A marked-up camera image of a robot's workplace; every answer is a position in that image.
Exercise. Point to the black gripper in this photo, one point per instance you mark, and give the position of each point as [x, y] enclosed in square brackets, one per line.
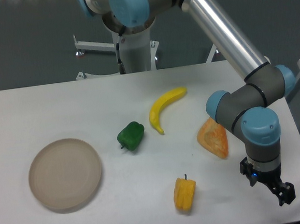
[268, 173]

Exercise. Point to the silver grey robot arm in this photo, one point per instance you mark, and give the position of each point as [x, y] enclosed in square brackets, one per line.
[245, 113]

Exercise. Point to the yellow bell pepper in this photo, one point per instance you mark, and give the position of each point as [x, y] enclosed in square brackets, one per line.
[184, 193]

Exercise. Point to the green bell pepper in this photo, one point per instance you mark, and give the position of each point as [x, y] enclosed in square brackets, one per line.
[131, 136]

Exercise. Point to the orange pumpkin slice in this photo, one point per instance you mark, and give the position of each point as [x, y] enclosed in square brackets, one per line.
[212, 136]

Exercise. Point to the yellow banana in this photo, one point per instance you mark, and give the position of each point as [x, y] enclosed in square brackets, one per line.
[161, 103]

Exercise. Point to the beige round plate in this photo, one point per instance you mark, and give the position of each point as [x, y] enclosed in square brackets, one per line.
[65, 175]

